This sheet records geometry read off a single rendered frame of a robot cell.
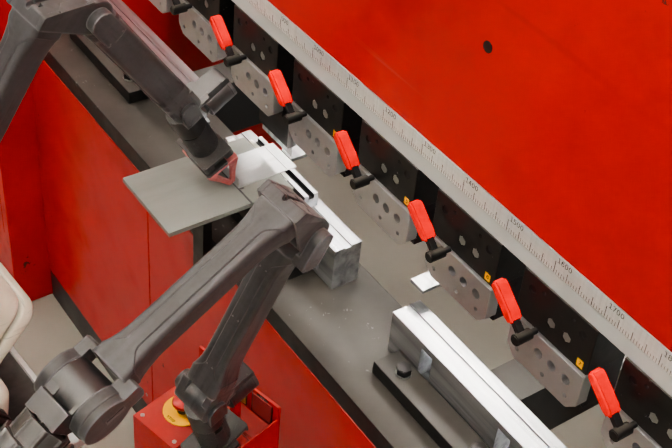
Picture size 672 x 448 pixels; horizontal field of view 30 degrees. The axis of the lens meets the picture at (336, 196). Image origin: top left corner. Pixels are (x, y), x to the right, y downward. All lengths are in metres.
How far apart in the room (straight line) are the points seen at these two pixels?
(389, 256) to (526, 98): 2.09
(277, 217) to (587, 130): 0.42
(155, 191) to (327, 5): 0.53
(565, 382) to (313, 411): 0.62
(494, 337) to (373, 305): 1.26
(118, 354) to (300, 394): 0.73
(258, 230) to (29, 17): 0.43
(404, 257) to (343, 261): 1.44
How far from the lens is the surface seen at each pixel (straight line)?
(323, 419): 2.27
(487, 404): 2.05
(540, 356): 1.85
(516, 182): 1.74
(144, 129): 2.69
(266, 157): 2.41
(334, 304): 2.30
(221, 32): 2.29
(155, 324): 1.64
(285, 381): 2.35
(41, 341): 3.46
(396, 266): 3.69
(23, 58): 1.79
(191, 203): 2.30
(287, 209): 1.67
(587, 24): 1.55
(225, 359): 1.91
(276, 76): 2.15
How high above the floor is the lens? 2.48
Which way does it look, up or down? 39 degrees down
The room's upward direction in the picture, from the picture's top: 5 degrees clockwise
